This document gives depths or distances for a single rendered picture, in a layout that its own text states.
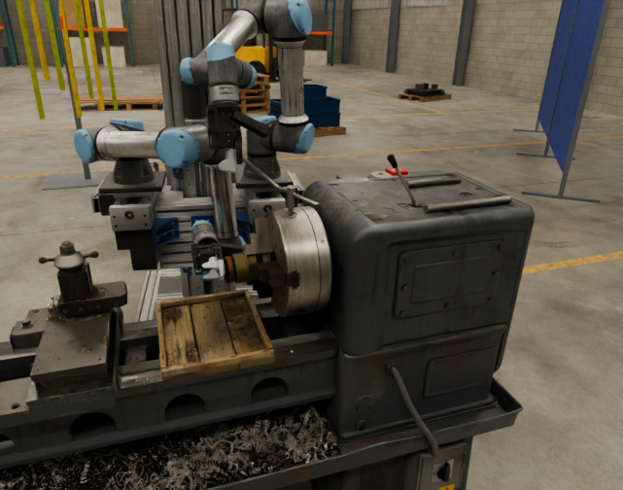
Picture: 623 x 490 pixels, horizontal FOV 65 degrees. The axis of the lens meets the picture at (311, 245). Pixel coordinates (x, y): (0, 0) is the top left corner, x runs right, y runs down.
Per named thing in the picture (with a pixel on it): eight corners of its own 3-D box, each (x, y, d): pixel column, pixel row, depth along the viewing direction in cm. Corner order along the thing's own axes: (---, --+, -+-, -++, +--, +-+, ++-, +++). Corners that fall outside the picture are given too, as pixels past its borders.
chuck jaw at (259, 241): (280, 254, 146) (273, 216, 149) (283, 250, 142) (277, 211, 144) (243, 258, 143) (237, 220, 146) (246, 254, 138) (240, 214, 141)
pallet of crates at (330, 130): (324, 125, 908) (325, 82, 876) (345, 134, 844) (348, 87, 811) (263, 130, 858) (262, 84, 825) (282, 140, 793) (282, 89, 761)
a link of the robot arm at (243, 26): (242, -10, 169) (171, 58, 139) (270, -10, 166) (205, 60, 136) (249, 24, 178) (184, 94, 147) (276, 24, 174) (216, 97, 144)
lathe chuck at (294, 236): (287, 273, 166) (290, 190, 150) (316, 333, 141) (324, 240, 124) (260, 277, 163) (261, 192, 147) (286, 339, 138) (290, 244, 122)
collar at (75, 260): (86, 254, 136) (85, 244, 135) (85, 266, 129) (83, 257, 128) (55, 258, 134) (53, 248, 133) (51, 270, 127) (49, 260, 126)
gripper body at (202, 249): (195, 277, 142) (191, 260, 152) (225, 273, 144) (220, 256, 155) (193, 253, 139) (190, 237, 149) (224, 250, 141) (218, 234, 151)
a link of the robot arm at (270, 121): (255, 146, 200) (254, 112, 194) (285, 149, 196) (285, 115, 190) (241, 152, 190) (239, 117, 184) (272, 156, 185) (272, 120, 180)
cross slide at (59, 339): (114, 293, 155) (112, 281, 153) (108, 378, 118) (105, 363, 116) (56, 300, 150) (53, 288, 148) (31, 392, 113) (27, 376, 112)
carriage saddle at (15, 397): (122, 307, 159) (121, 292, 156) (120, 404, 118) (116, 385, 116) (19, 322, 150) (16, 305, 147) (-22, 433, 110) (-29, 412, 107)
